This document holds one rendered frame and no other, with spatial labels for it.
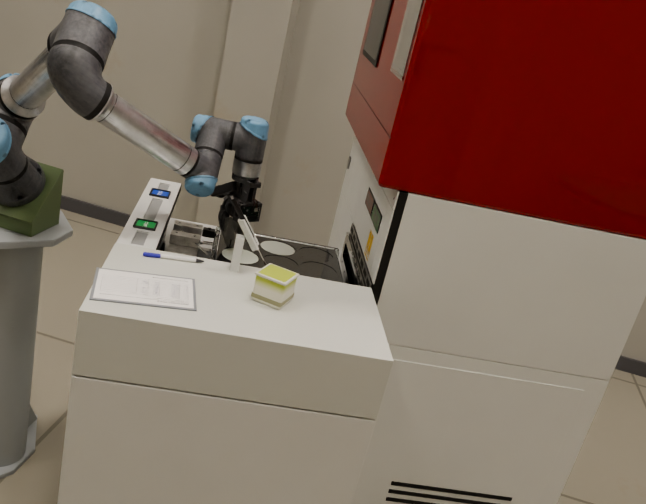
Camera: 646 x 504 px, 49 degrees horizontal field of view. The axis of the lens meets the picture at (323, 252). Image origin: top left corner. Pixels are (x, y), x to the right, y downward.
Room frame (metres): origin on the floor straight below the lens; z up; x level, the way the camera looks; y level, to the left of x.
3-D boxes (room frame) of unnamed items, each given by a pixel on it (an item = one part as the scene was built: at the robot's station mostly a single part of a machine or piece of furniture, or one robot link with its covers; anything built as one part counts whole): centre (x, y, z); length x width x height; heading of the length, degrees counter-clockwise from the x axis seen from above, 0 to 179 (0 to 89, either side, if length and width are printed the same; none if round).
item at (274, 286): (1.43, 0.09, 1.00); 0.07 x 0.07 x 0.07; 73
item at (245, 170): (1.83, 0.25, 1.13); 0.08 x 0.08 x 0.05
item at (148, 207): (1.82, 0.48, 0.89); 0.55 x 0.09 x 0.14; 9
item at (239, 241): (1.55, 0.18, 1.03); 0.06 x 0.04 x 0.13; 99
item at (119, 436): (1.72, 0.20, 0.41); 0.96 x 0.64 x 0.82; 9
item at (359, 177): (2.03, -0.08, 1.02); 0.81 x 0.03 x 0.40; 9
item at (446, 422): (2.09, -0.42, 0.41); 0.82 x 0.70 x 0.82; 9
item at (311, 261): (1.81, 0.11, 0.90); 0.34 x 0.34 x 0.01; 9
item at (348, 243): (1.86, -0.10, 0.89); 0.44 x 0.02 x 0.10; 9
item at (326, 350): (1.41, 0.14, 0.89); 0.62 x 0.35 x 0.14; 99
